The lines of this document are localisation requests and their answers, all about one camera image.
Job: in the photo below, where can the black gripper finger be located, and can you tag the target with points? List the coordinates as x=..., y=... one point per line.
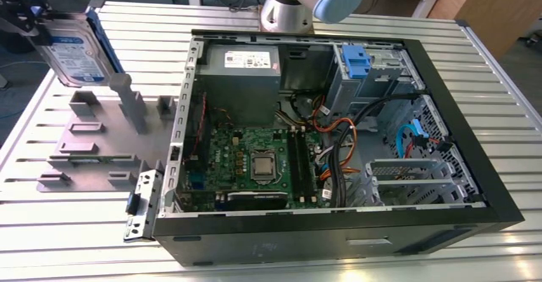
x=43, y=36
x=15, y=26

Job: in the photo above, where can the hard disk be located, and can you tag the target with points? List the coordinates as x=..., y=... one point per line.
x=76, y=56

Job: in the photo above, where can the silver metal disk bay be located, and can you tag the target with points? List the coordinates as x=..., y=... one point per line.
x=423, y=164

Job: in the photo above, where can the black office chair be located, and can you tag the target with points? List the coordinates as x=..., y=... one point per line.
x=15, y=45

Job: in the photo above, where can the grey parts rack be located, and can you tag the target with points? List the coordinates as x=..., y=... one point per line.
x=113, y=145

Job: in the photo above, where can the green RAM stick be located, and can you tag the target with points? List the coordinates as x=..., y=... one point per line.
x=91, y=160

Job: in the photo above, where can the grey power supply unit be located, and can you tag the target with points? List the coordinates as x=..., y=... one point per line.
x=236, y=98

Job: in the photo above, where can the green motherboard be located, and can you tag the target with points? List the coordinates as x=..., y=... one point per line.
x=224, y=167

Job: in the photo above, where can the CPU socket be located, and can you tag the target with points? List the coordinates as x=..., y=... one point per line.
x=262, y=152

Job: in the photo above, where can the silver CPU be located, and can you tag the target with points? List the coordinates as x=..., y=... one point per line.
x=262, y=167

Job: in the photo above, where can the black RAM slot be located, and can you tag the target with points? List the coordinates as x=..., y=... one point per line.
x=296, y=161
x=308, y=167

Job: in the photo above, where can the black graphics card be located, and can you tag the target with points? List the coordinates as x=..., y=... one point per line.
x=254, y=200

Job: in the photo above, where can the blue plastic drive latch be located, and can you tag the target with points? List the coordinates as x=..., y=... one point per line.
x=355, y=61

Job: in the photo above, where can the grey metal drive cage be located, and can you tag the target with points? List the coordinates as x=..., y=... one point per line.
x=351, y=91

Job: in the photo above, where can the black open PC case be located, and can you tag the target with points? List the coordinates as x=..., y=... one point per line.
x=296, y=240

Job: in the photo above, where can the wooden cabinet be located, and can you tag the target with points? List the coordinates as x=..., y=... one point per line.
x=499, y=15

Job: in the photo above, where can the black chair base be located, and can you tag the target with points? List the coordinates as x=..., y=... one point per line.
x=534, y=40

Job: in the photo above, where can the hinged metal slot bracket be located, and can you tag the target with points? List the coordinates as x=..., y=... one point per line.
x=145, y=199

